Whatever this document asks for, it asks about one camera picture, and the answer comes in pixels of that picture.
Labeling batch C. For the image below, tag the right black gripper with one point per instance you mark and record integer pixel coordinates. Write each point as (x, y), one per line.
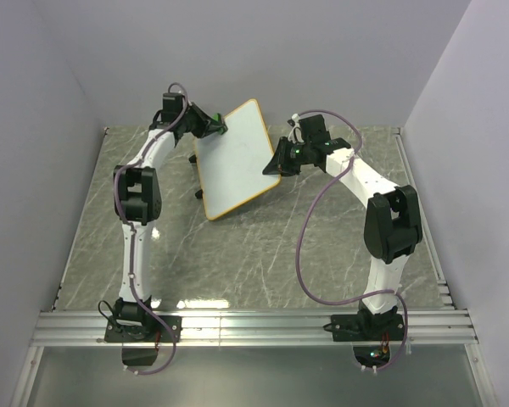
(278, 164)

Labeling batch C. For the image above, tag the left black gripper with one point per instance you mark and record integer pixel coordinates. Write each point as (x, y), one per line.
(206, 125)

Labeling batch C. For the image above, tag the green eraser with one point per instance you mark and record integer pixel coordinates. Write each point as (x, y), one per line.
(218, 124)

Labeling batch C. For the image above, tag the yellow framed whiteboard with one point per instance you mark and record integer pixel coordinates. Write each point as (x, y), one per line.
(230, 165)

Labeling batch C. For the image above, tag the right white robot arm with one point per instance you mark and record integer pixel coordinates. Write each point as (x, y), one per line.
(392, 227)

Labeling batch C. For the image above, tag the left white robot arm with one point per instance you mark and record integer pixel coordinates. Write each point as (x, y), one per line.
(138, 204)

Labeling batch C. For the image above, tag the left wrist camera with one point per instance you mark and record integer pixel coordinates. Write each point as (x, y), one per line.
(172, 106)

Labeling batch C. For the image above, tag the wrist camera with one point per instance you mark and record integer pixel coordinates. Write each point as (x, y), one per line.
(313, 130)
(172, 106)

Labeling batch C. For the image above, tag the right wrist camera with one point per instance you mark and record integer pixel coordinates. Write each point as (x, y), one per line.
(313, 130)

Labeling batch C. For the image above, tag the aluminium right side rail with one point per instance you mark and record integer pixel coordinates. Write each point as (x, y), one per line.
(444, 291)

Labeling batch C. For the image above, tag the aluminium rail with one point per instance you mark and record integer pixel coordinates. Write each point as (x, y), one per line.
(444, 291)
(228, 328)

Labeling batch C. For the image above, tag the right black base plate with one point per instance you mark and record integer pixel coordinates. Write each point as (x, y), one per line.
(365, 327)

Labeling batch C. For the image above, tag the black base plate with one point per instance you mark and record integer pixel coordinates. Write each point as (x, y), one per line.
(365, 327)
(153, 331)

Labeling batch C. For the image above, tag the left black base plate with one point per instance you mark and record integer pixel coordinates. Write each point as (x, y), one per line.
(153, 331)

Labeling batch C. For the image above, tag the aluminium front rail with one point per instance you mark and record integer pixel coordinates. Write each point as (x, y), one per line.
(228, 328)

